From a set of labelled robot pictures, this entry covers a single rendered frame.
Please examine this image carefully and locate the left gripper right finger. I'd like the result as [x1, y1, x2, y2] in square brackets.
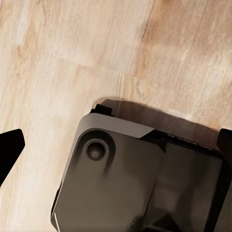
[217, 128, 232, 167]

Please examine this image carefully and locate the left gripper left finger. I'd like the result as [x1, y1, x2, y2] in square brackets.
[0, 129, 25, 187]

